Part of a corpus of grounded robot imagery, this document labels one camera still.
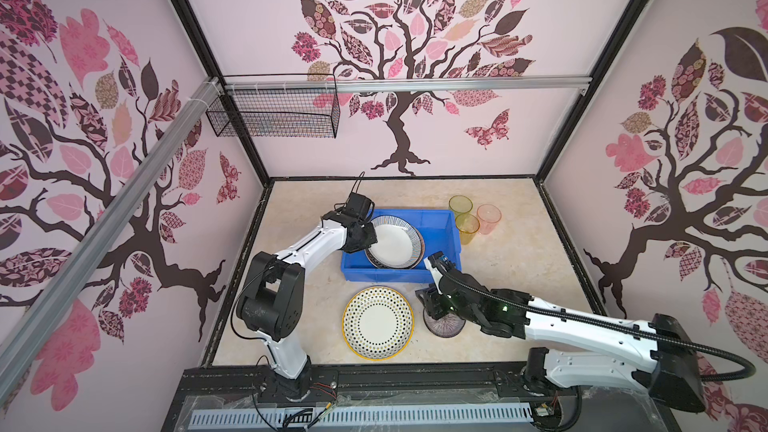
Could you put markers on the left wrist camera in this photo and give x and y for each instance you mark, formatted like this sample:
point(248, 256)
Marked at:
point(359, 206)

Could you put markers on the black striped rim white plate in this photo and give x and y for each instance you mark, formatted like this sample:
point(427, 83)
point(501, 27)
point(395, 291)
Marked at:
point(399, 244)

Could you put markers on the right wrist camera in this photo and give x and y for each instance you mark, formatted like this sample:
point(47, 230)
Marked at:
point(438, 265)

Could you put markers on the yellow transparent cup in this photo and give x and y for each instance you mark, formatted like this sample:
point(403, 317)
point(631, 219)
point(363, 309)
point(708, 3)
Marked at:
point(468, 226)

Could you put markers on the aluminium rail left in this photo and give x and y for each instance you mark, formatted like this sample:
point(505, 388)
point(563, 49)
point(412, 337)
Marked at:
point(35, 327)

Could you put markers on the white slotted cable duct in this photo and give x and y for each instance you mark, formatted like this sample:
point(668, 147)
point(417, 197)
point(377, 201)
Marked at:
point(357, 417)

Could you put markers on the dotted plate yellow rim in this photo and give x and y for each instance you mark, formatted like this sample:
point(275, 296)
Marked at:
point(377, 323)

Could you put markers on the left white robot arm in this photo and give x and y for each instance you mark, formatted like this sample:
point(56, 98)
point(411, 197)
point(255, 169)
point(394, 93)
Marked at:
point(270, 303)

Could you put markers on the green transparent cup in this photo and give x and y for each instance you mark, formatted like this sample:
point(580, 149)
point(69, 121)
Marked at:
point(460, 204)

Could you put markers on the black wire basket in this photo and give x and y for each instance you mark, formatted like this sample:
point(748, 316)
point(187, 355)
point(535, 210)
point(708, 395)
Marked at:
point(284, 105)

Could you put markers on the pink transparent cup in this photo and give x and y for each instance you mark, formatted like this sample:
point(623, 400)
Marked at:
point(489, 217)

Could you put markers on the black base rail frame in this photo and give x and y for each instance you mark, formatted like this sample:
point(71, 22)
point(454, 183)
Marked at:
point(585, 409)

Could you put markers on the aluminium rail back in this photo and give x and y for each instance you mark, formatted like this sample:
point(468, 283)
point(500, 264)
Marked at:
point(414, 84)

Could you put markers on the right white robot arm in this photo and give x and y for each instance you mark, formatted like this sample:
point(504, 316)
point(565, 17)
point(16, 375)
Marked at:
point(646, 356)

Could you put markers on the aluminium rail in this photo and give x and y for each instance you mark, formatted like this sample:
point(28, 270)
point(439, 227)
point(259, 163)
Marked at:
point(414, 84)
point(35, 327)

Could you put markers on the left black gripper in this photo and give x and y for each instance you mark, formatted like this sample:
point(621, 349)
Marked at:
point(371, 239)

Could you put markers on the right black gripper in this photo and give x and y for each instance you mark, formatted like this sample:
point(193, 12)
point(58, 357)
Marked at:
point(429, 300)

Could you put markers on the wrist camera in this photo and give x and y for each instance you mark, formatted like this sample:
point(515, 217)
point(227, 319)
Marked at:
point(359, 206)
point(438, 265)

